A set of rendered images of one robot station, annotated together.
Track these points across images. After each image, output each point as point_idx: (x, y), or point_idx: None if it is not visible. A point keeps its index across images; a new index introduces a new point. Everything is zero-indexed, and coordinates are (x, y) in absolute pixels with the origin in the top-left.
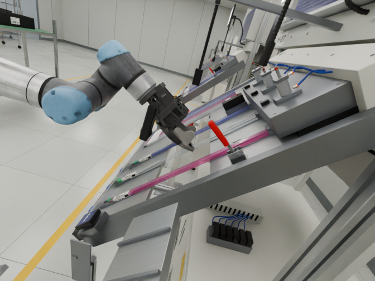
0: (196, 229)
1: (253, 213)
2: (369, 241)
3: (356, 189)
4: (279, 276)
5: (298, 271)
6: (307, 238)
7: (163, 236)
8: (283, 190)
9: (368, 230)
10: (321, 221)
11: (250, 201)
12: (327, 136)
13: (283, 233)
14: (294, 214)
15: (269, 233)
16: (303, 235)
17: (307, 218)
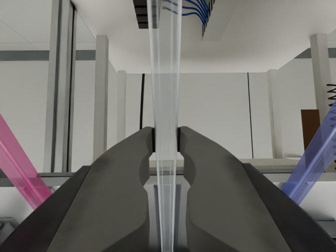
0: None
1: (205, 32)
2: (95, 145)
3: None
4: (62, 70)
5: (49, 102)
6: (63, 133)
7: None
8: (271, 60)
9: (101, 150)
10: (61, 160)
11: (251, 22)
12: None
13: (190, 45)
14: (224, 59)
15: (185, 32)
16: (192, 59)
17: (219, 66)
